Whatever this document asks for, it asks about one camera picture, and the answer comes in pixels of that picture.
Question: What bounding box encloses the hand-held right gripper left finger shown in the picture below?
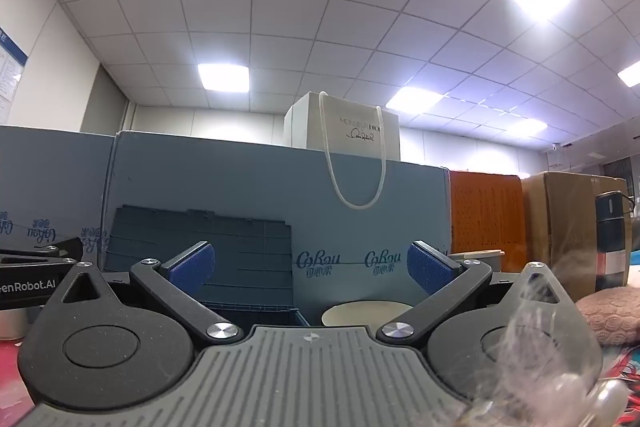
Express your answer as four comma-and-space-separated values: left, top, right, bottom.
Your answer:
46, 241, 246, 344

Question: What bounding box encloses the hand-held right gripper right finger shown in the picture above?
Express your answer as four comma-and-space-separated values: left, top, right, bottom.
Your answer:
376, 240, 577, 344

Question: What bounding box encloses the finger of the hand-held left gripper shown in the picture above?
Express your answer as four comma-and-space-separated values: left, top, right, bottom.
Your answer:
0, 237, 84, 269

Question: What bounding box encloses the silver metal can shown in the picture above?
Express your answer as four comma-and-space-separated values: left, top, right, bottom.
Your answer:
0, 306, 27, 342

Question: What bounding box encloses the small white box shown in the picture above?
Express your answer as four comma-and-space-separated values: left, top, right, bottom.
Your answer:
448, 249, 504, 274

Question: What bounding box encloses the dark blue plastic crate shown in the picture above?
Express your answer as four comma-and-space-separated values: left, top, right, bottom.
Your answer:
104, 205, 307, 327

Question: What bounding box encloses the cream striped cup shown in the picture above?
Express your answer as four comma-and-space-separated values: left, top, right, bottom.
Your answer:
321, 300, 414, 328

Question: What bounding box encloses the orange cardboard box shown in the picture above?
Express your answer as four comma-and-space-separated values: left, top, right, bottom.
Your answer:
448, 170, 527, 274

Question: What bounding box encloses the brown cardboard box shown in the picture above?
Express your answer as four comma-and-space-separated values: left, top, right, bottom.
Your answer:
521, 171, 629, 300

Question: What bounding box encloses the white paper bag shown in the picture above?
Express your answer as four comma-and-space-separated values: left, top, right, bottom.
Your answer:
283, 91, 401, 209

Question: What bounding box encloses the dark blue thermos bottle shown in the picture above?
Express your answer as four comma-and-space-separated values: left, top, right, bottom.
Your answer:
594, 190, 635, 294

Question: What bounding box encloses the pink knitted cloth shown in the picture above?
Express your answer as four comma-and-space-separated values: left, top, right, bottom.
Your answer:
574, 289, 640, 349

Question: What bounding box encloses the colourful printed mat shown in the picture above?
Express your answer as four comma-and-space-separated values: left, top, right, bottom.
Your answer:
0, 337, 640, 427

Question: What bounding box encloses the fuzzy pearl ornament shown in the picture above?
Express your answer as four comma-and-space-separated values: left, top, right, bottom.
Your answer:
462, 257, 633, 427

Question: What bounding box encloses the wall poster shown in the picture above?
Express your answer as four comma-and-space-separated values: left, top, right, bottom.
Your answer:
0, 26, 29, 120

